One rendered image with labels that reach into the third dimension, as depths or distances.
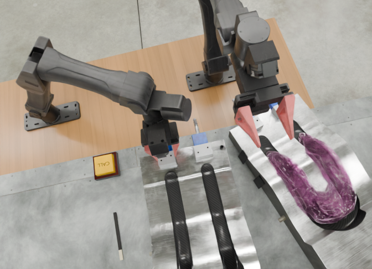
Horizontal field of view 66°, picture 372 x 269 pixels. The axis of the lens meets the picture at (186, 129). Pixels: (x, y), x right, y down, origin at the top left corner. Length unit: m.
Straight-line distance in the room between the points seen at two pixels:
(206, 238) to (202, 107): 0.44
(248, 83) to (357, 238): 0.52
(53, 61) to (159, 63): 0.51
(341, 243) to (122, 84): 0.66
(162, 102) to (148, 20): 1.70
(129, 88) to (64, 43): 1.80
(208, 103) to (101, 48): 1.40
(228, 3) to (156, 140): 0.34
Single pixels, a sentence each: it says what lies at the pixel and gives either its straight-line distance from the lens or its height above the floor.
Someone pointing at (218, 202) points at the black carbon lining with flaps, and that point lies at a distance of 0.83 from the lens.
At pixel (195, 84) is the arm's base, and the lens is 1.03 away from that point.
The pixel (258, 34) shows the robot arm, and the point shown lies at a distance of 0.53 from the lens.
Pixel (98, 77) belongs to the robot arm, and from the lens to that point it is 0.65.
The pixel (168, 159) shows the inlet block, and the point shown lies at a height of 0.92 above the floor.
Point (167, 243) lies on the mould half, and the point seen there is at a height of 0.90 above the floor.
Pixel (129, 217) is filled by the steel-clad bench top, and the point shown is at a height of 0.80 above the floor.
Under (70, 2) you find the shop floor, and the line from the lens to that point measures 2.67.
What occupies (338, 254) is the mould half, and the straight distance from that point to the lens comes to 0.86.
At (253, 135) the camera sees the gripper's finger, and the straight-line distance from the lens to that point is 0.54.
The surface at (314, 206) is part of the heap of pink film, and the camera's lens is 0.86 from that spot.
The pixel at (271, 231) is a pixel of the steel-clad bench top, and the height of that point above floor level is 0.80.
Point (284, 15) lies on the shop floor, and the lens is 2.37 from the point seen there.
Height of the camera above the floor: 1.71
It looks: 69 degrees down
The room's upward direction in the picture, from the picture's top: 11 degrees counter-clockwise
